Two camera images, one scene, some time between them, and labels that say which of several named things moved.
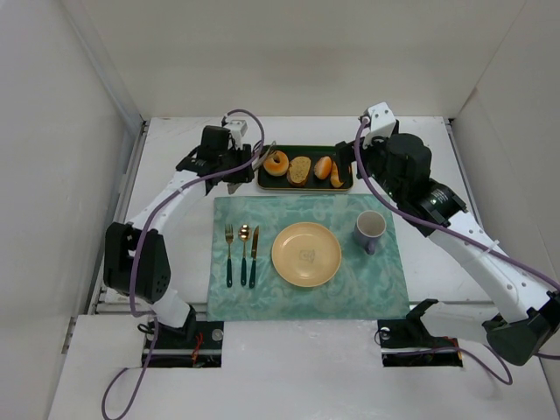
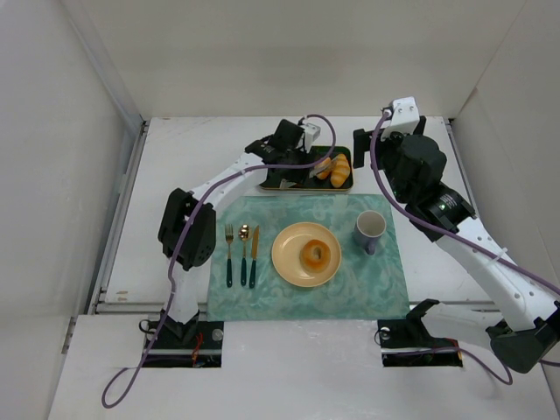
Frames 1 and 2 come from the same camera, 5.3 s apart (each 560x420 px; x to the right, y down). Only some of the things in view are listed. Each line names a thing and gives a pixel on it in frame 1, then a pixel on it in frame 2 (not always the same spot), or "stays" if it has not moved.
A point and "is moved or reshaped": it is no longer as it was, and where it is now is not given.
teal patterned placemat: x=244 y=285 stays
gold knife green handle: x=254 y=255 stays
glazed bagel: x=276 y=163 is moved or reshaped
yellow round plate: x=306 y=255 stays
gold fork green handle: x=228 y=236 stays
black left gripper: x=244 y=164 -> x=293 y=171
